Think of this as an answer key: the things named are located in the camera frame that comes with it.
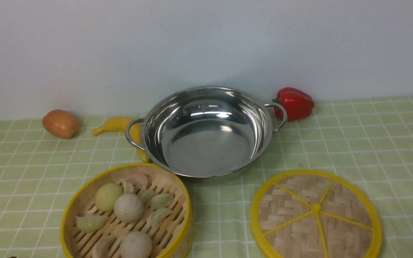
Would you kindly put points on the yellow-rimmed bamboo steamer basket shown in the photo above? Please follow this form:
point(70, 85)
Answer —
point(172, 238)

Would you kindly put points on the yellow bamboo steamer lid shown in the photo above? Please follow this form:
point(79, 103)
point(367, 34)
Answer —
point(310, 213)

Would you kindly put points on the stainless steel pot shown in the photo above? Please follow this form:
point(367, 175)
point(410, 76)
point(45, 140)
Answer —
point(207, 131)

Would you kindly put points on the pinkish dumpling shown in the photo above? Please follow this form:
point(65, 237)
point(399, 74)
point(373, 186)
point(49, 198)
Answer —
point(139, 180)

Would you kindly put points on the pale green dumpling upper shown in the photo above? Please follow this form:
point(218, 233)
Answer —
point(161, 200)

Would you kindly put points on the yellow banana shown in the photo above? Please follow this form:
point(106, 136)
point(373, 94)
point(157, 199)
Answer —
point(119, 124)

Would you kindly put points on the red bell pepper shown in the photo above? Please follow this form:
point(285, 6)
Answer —
point(297, 104)

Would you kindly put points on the pale green dumpling lower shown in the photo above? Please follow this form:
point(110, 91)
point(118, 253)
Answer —
point(158, 215)

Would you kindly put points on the white round bun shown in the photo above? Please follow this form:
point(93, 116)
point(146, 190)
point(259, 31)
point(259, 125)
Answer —
point(129, 208)
point(136, 244)

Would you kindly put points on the yellow-green round bun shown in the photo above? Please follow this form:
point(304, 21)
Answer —
point(106, 196)

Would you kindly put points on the white round bun front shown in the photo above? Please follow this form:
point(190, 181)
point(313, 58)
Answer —
point(136, 244)

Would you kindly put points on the orange-brown potato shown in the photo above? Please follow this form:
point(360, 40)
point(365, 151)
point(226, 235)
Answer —
point(60, 124)

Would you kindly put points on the beige dumpling front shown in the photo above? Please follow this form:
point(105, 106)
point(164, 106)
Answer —
point(101, 248)

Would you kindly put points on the green checked tablecloth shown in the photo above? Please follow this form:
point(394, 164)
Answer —
point(368, 142)

